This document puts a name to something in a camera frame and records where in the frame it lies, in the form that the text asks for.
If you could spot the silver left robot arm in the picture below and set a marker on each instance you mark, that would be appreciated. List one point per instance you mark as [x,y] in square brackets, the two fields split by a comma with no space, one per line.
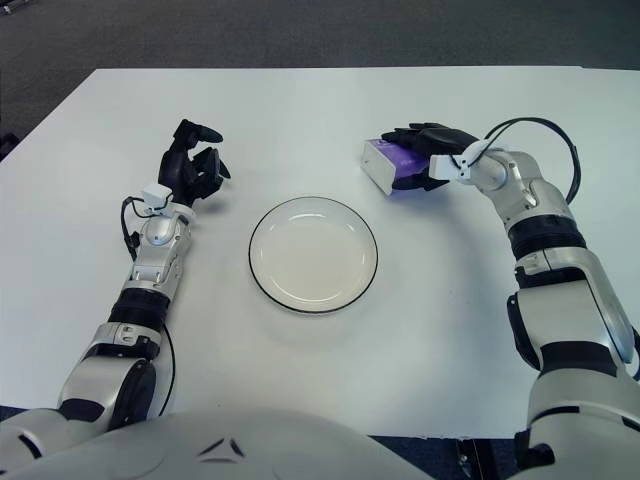
[155,250]

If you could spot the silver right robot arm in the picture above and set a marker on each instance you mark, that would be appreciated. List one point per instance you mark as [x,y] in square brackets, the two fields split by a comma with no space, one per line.
[550,210]

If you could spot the white wrist sensor box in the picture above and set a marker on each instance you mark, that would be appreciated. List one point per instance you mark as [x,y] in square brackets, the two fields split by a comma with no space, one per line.
[445,166]
[156,196]

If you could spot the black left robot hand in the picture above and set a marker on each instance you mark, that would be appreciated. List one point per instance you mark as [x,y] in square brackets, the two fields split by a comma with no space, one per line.
[175,167]

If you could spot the white left wrist sensor box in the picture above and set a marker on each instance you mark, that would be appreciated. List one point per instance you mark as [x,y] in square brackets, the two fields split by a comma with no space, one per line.
[156,196]

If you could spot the purple tissue paper pack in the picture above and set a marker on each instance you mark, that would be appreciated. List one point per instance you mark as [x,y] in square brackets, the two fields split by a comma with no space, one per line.
[380,167]

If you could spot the white right wrist sensor box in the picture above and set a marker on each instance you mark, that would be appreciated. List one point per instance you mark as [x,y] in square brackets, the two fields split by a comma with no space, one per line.
[445,166]

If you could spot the white plate with black rim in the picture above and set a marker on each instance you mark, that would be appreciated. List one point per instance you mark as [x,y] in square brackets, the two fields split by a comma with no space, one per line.
[312,257]

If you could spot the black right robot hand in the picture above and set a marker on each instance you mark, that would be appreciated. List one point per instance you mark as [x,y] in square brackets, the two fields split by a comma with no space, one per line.
[440,137]

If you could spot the grey robot torso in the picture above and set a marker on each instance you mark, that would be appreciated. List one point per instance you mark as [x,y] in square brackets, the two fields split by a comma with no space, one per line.
[225,445]

